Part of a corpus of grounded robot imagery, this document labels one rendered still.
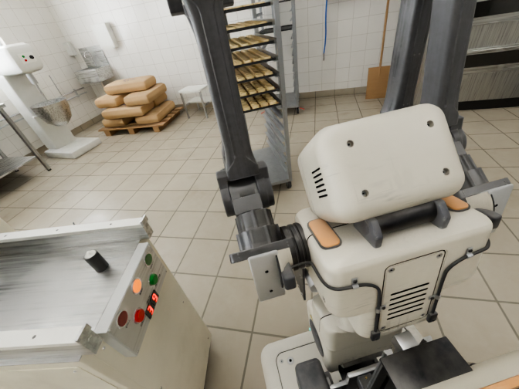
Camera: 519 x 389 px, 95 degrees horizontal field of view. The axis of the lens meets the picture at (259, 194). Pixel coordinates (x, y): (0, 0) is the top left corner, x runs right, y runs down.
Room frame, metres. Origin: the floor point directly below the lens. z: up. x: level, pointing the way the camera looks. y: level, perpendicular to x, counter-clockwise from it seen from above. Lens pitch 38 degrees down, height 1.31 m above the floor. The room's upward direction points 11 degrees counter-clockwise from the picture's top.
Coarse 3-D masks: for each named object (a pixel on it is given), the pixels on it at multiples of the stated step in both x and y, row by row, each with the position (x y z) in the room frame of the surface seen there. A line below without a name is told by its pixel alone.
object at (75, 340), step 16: (0, 336) 0.25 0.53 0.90; (16, 336) 0.24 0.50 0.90; (32, 336) 0.24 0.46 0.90; (48, 336) 0.23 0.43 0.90; (64, 336) 0.23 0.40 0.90; (80, 336) 0.22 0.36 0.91; (96, 336) 0.23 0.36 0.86; (0, 352) 0.23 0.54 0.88; (16, 352) 0.23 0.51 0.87; (32, 352) 0.22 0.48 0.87; (48, 352) 0.22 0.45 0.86; (64, 352) 0.22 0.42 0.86; (80, 352) 0.21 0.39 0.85; (96, 352) 0.21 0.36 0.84
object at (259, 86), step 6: (240, 84) 1.94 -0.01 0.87; (246, 84) 1.88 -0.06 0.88; (252, 84) 1.89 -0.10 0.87; (258, 84) 1.81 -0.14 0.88; (264, 84) 1.78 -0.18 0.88; (270, 84) 1.75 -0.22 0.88; (240, 90) 1.74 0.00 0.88; (246, 90) 1.79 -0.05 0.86; (252, 90) 1.68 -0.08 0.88; (258, 90) 1.67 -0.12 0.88; (264, 90) 1.66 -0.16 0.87
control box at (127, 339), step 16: (144, 256) 0.44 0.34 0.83; (128, 272) 0.39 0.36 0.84; (144, 272) 0.41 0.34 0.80; (160, 272) 0.46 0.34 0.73; (128, 288) 0.35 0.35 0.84; (144, 288) 0.38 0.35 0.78; (160, 288) 0.42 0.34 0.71; (112, 304) 0.31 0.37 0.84; (128, 304) 0.32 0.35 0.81; (144, 304) 0.35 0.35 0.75; (112, 320) 0.27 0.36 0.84; (128, 320) 0.29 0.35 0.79; (144, 320) 0.32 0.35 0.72; (112, 336) 0.25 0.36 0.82; (128, 336) 0.27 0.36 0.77; (128, 352) 0.25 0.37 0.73
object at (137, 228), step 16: (96, 224) 0.54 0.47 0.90; (112, 224) 0.52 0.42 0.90; (128, 224) 0.51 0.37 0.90; (144, 224) 0.50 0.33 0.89; (0, 240) 0.55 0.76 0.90; (16, 240) 0.54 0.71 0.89; (32, 240) 0.54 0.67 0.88; (48, 240) 0.53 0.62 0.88; (64, 240) 0.53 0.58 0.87; (80, 240) 0.52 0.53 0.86; (96, 240) 0.52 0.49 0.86; (112, 240) 0.51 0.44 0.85; (128, 240) 0.51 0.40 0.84
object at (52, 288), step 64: (0, 256) 0.54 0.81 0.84; (64, 256) 0.49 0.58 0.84; (128, 256) 0.45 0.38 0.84; (0, 320) 0.32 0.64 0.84; (64, 320) 0.29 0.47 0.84; (192, 320) 0.49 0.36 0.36; (0, 384) 0.23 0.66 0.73; (64, 384) 0.22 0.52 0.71; (128, 384) 0.21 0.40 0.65; (192, 384) 0.31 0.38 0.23
